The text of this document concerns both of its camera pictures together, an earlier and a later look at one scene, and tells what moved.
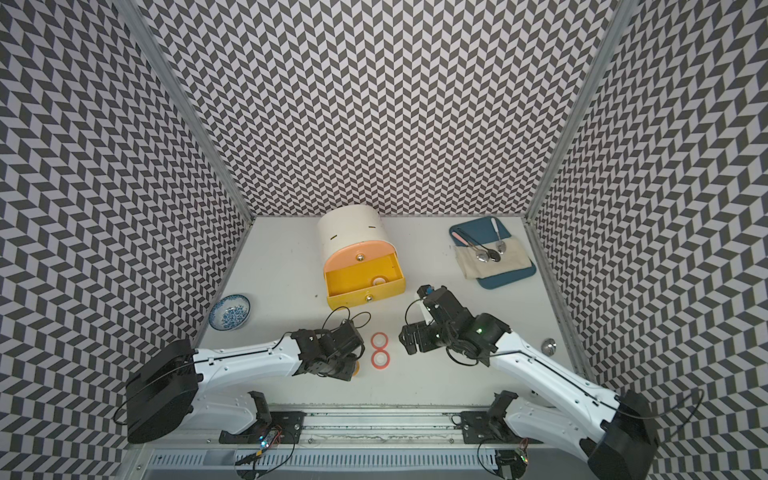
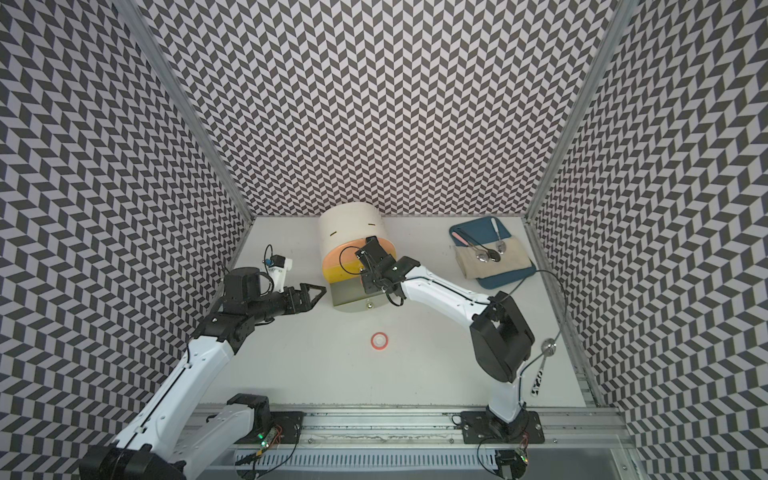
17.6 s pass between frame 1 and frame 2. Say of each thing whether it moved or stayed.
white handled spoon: stayed
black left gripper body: moved
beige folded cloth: stayed
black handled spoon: stayed
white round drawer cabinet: moved
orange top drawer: stayed
